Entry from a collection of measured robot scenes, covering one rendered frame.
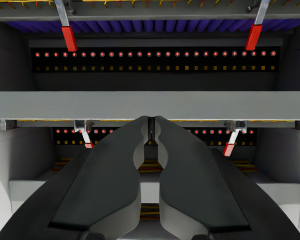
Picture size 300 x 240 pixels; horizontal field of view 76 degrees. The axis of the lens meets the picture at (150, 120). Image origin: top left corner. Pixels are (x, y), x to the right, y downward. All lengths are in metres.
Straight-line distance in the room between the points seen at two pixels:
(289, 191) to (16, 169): 0.58
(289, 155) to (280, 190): 0.09
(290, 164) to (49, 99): 0.50
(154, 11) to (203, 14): 0.07
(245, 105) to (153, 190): 0.24
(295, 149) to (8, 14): 0.59
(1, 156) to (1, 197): 0.09
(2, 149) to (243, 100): 0.46
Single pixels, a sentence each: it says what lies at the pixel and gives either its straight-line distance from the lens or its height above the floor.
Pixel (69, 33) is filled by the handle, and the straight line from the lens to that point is 0.32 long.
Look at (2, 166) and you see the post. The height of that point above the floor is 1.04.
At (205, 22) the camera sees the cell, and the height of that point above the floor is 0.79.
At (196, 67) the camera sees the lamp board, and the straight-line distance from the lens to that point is 0.44.
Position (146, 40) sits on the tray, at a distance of 0.44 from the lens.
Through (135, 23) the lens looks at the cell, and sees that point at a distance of 0.38.
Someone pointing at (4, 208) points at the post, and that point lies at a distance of 0.56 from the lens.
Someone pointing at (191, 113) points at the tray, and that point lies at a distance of 0.31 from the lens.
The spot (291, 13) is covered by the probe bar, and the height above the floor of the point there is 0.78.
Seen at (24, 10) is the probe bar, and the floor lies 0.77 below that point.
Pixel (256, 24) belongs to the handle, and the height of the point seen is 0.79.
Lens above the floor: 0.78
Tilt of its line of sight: 28 degrees up
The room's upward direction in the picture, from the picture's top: 179 degrees clockwise
